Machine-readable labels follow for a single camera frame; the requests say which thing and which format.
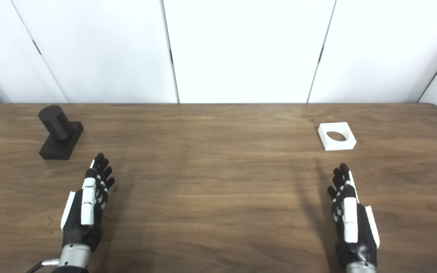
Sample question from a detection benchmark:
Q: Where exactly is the black peg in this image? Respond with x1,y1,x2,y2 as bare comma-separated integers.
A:
38,105,84,160

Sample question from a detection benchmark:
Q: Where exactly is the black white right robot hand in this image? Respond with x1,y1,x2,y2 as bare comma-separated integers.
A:
327,163,380,268

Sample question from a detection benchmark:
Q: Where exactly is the white square piece with hole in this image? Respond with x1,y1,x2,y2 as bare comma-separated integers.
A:
318,122,357,151

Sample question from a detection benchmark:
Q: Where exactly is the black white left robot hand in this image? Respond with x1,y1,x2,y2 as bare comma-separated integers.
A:
60,152,116,253

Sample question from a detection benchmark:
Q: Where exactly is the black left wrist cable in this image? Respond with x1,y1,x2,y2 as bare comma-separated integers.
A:
25,259,60,273

